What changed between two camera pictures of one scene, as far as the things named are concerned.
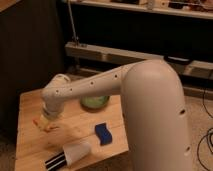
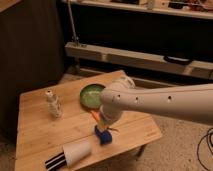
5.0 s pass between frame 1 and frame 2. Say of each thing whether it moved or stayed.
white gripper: moved
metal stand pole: stayed
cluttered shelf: stayed
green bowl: stayed
